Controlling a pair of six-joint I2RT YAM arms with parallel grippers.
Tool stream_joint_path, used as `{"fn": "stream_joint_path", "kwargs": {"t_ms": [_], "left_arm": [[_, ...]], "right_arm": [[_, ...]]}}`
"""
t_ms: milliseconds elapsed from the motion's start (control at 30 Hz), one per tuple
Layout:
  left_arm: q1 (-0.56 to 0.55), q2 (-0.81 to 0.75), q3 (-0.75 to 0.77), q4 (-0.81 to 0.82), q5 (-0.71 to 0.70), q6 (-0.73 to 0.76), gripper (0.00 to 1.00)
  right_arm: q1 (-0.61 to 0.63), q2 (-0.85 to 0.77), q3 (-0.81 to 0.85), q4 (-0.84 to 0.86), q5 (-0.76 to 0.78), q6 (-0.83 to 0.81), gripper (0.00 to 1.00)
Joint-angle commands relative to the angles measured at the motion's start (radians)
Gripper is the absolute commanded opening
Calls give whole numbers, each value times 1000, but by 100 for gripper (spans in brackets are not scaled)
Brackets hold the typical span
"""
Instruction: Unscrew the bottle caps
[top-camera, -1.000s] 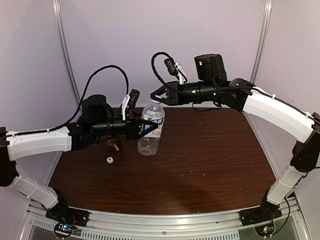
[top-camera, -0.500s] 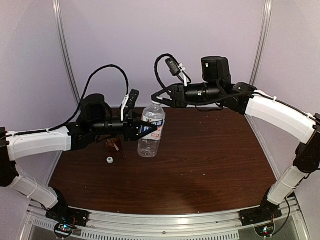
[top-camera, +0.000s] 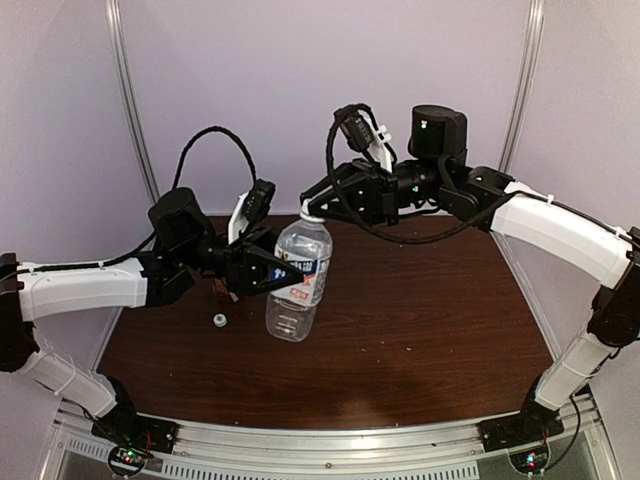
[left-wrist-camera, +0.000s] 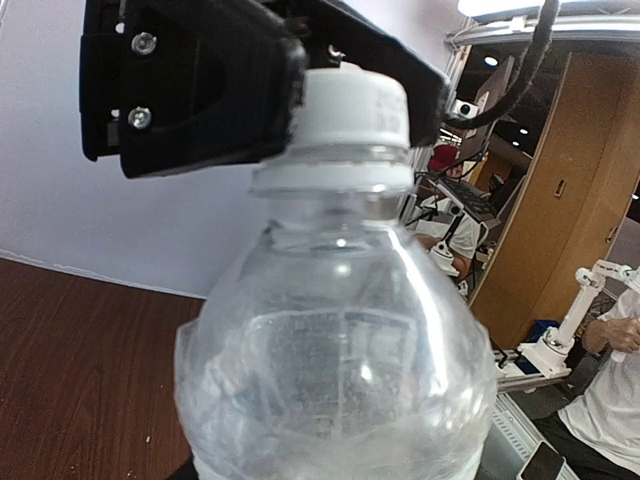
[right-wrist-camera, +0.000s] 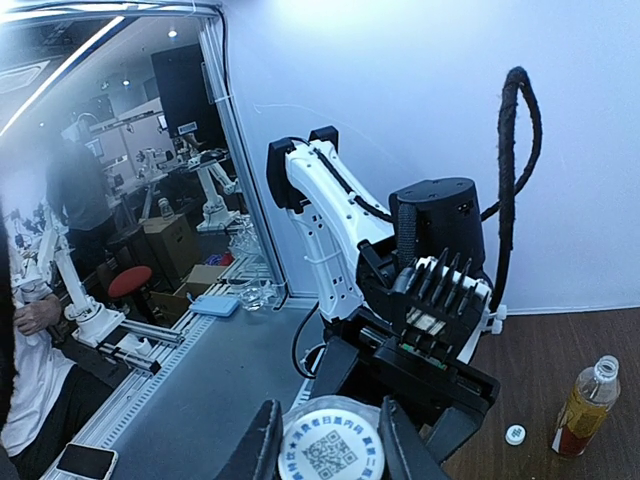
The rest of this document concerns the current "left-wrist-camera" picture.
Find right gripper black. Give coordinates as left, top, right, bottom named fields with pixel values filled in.
left=79, top=1, right=307, bottom=178

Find person in white shirt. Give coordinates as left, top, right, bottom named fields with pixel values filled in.
left=534, top=289, right=639, bottom=479

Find white water bottle cap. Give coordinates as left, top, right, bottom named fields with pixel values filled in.
left=291, top=68, right=410, bottom=149

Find white smartphone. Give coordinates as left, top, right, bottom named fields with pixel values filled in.
left=516, top=441, right=566, bottom=480

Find clear water bottle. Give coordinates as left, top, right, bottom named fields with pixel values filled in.
left=174, top=146, right=497, bottom=479

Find person in red cap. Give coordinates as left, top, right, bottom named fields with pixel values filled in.
left=410, top=144, right=481, bottom=283

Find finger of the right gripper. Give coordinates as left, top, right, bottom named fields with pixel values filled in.
left=279, top=1, right=450, bottom=148

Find wooden cabinet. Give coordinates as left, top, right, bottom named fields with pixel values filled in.
left=470, top=53, right=639, bottom=349

